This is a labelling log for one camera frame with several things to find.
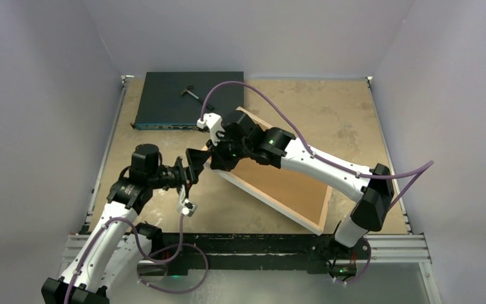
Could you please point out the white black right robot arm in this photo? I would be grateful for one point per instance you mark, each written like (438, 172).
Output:
(365, 186)

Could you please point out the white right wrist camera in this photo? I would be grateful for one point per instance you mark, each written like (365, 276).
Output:
(212, 123)

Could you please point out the white wooden picture frame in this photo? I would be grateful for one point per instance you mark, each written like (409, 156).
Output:
(268, 200)

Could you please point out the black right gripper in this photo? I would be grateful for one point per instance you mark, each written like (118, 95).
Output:
(219, 161)

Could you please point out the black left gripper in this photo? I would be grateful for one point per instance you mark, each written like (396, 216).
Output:
(195, 158)

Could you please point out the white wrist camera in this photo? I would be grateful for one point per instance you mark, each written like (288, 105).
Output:
(212, 123)
(185, 206)

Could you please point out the black hammer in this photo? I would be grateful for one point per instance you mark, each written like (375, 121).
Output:
(188, 91)

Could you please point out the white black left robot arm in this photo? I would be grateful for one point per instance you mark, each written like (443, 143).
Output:
(117, 244)

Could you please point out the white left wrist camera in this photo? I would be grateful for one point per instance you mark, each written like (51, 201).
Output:
(185, 206)

